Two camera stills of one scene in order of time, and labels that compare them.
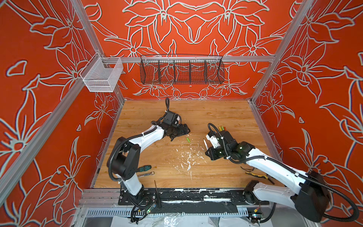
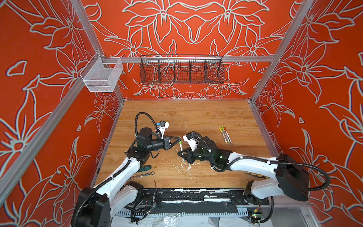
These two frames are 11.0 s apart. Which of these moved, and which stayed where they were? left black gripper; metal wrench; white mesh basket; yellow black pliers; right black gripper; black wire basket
Moved: right black gripper; left black gripper
Stayed: yellow black pliers; white mesh basket; black wire basket; metal wrench
